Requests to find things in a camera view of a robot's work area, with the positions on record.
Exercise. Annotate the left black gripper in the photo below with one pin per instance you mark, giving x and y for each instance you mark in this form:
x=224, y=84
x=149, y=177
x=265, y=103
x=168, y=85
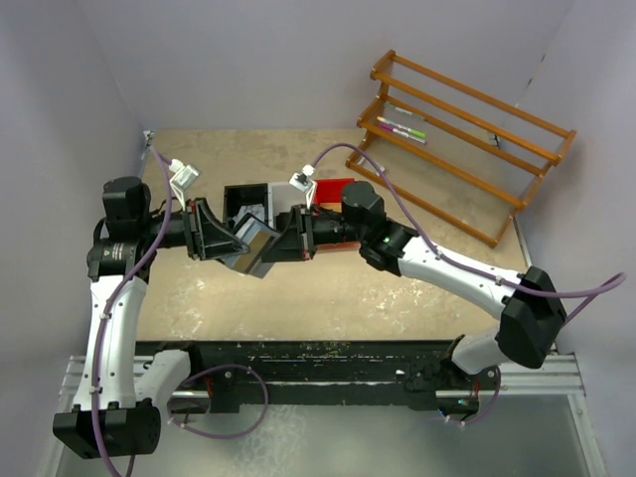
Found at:
x=207, y=237

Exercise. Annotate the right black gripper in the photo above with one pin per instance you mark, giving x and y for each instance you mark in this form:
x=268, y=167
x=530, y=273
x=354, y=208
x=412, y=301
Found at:
x=294, y=243

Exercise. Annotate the black card holder wallet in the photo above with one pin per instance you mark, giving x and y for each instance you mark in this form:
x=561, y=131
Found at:
x=257, y=235

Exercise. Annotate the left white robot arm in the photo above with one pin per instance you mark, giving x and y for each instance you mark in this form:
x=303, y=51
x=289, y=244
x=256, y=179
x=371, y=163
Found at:
x=114, y=412

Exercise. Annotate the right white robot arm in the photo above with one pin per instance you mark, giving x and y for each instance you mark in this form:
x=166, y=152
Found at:
x=528, y=313

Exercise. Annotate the black plastic bin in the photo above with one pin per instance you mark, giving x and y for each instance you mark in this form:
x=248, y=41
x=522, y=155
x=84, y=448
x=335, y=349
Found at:
x=238, y=195

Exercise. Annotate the white plastic bin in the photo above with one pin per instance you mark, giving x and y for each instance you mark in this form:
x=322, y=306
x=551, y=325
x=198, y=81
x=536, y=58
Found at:
x=281, y=197

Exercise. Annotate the red plastic bin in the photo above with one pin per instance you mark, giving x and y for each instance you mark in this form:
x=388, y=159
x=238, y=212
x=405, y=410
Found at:
x=328, y=196

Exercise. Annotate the pink marker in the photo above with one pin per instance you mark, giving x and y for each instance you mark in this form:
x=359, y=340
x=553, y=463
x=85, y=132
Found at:
x=402, y=133

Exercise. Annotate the green capped marker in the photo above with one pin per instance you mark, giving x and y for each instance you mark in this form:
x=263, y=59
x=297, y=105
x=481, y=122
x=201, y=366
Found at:
x=397, y=126

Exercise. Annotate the grey marker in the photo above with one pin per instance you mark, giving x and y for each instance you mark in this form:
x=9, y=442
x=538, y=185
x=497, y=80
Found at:
x=406, y=112

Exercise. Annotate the wooden tiered rack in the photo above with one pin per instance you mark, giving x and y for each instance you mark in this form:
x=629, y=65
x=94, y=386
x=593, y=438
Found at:
x=462, y=127

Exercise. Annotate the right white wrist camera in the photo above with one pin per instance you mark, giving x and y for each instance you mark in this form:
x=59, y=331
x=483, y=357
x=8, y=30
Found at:
x=303, y=182

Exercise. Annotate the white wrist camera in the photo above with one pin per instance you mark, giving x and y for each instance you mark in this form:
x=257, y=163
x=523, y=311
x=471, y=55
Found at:
x=303, y=182
x=183, y=177

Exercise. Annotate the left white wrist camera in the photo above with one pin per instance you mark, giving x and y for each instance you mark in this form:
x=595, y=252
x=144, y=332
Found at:
x=183, y=177

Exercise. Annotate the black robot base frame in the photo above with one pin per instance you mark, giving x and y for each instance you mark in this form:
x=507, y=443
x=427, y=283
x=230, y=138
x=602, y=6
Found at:
x=414, y=374

